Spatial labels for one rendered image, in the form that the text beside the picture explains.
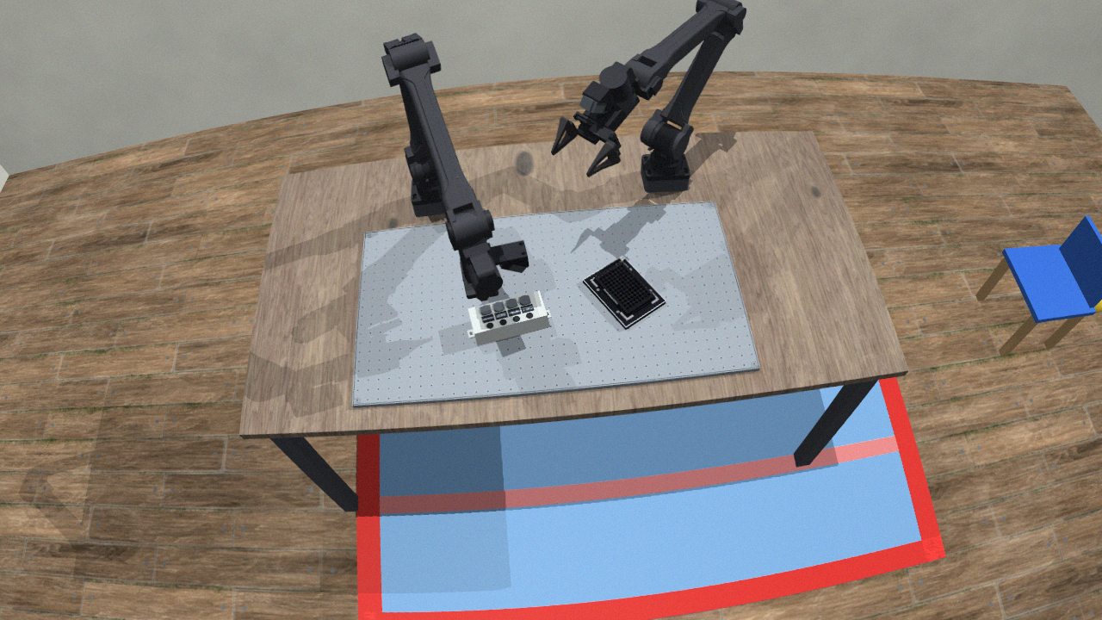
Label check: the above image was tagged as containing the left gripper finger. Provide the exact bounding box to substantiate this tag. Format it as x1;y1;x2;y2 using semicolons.
586;141;622;177
551;116;577;155

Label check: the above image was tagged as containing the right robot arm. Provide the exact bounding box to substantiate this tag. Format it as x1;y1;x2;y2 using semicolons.
381;33;529;296

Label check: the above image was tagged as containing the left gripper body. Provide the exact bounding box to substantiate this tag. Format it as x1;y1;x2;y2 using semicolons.
570;111;622;157

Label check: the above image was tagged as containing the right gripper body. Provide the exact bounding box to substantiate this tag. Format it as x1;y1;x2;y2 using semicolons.
460;260;498;300

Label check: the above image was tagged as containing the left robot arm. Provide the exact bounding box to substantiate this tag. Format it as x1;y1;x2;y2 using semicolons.
579;0;746;181

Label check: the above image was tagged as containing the white operator panel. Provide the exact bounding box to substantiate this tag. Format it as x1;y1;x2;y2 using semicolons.
467;291;552;346

